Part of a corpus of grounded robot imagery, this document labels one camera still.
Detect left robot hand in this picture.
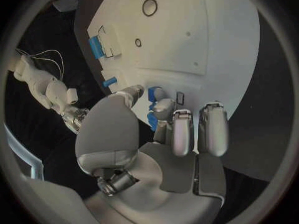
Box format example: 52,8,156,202
75,84,230,224

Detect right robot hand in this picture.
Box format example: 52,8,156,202
61,107,91,135

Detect blue gear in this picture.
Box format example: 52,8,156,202
146,86,164,132

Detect white task board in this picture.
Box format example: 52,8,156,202
86,0,261,127

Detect blue peg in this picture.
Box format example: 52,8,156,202
102,76,118,88

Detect blue block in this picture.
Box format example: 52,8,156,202
88,35,107,59

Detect white cable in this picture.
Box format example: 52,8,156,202
29,49,65,80
34,57,62,75

